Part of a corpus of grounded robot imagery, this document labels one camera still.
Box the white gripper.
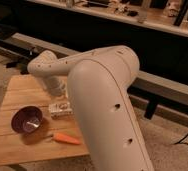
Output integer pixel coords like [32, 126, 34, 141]
[45, 76, 65, 96]

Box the white labelled bottle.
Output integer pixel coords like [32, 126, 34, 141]
[48, 102, 72, 118]

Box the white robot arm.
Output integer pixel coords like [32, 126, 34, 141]
[27, 45, 154, 171]

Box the purple bowl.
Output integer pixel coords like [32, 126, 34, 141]
[11, 106, 43, 134]

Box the orange carrot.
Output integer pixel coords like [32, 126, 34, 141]
[53, 133, 80, 145]

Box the wooden table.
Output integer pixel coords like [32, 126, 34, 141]
[0, 73, 90, 168]

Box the long wooden shelf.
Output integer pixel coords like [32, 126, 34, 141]
[27, 0, 188, 37]

